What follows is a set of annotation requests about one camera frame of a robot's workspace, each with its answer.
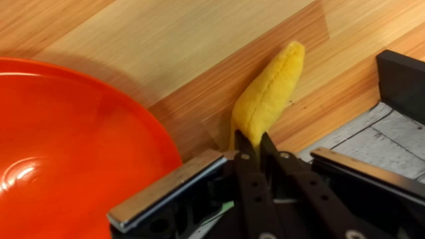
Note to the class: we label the black block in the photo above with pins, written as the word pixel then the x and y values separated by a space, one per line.
pixel 403 83

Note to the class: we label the wooden butcher block board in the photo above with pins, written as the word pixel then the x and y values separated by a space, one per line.
pixel 177 39

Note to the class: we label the red round plastic plate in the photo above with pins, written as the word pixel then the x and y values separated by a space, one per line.
pixel 75 154

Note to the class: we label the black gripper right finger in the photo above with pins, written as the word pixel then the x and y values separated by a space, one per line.
pixel 327 207

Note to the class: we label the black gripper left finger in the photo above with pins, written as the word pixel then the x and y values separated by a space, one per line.
pixel 254 199

